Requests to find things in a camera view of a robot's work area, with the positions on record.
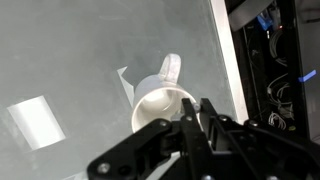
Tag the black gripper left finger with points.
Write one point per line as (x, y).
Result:
(150, 150)

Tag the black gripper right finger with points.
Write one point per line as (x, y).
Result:
(253, 150)

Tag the blue tape strip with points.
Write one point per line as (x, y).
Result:
(307, 76)

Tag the black equipment rack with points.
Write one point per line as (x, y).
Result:
(283, 50)

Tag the white ceramic mug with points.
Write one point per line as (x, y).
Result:
(150, 100)

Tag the blue plastic connector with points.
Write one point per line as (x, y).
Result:
(265, 22)

